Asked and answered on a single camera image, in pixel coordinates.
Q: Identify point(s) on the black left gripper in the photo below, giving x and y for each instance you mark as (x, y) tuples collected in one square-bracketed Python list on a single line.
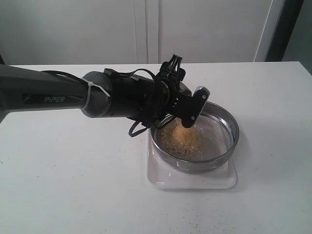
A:
[(159, 102)]

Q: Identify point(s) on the rice and millet grain mix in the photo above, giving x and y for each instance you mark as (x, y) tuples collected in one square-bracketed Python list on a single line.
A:
[(178, 140)]

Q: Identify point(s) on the stainless steel cup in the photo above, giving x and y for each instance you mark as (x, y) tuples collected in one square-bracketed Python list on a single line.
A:
[(168, 117)]

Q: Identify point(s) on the round stainless steel sieve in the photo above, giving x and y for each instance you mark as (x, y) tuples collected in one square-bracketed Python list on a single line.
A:
[(218, 133)]

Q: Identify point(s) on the white square tray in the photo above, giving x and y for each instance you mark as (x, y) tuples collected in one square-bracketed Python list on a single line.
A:
[(163, 176)]

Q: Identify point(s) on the white cabinet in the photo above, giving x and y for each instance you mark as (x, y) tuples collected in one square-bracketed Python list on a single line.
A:
[(136, 31)]

